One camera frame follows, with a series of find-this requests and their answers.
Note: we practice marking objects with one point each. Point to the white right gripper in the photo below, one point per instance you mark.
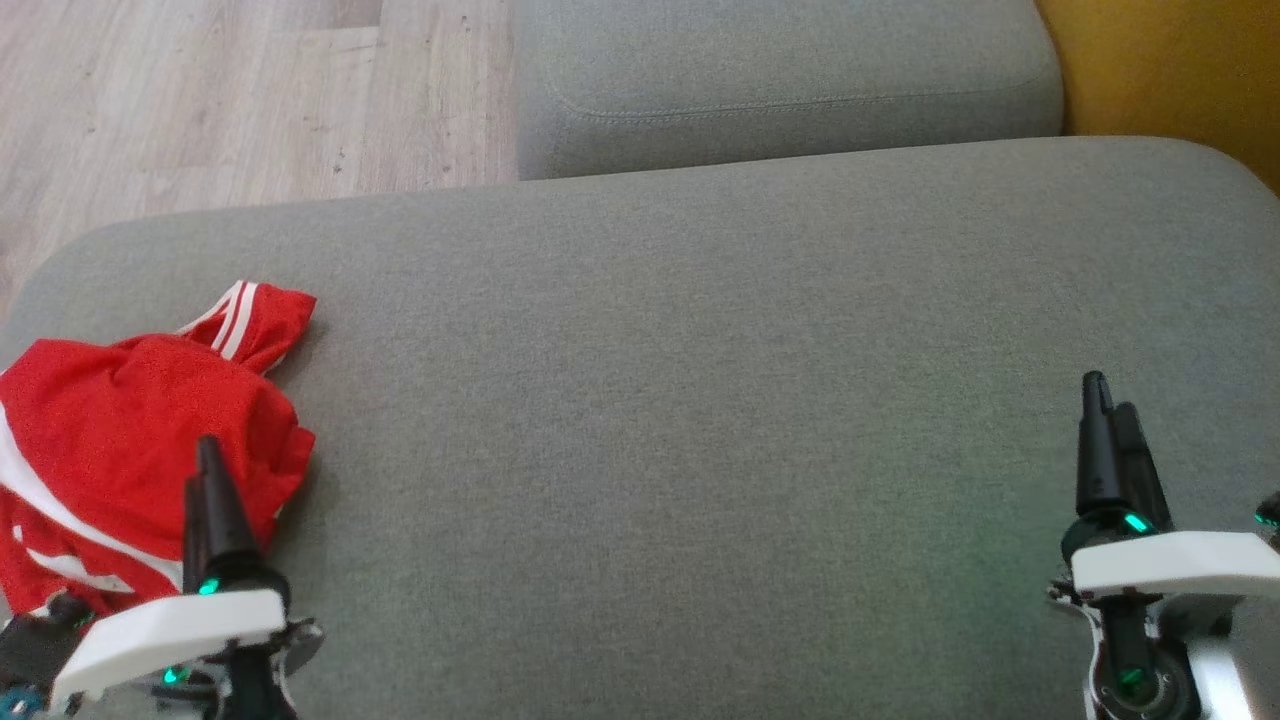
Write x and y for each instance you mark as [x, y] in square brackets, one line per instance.
[1170, 562]

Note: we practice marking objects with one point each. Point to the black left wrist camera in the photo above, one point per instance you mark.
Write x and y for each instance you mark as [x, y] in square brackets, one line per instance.
[35, 645]

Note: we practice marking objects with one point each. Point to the large grey sofa seat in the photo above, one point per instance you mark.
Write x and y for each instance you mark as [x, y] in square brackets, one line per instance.
[700, 400]

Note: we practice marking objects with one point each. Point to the small grey sofa cushion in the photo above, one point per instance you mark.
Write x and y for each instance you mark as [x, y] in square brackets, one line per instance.
[780, 80]

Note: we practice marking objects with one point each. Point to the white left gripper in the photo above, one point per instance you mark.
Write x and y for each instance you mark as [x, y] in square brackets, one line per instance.
[170, 628]

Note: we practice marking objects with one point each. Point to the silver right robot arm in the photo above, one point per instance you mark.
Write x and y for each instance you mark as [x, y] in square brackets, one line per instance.
[1135, 680]

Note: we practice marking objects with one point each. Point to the red basketball jersey white sleeves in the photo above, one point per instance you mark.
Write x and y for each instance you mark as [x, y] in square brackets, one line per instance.
[120, 430]

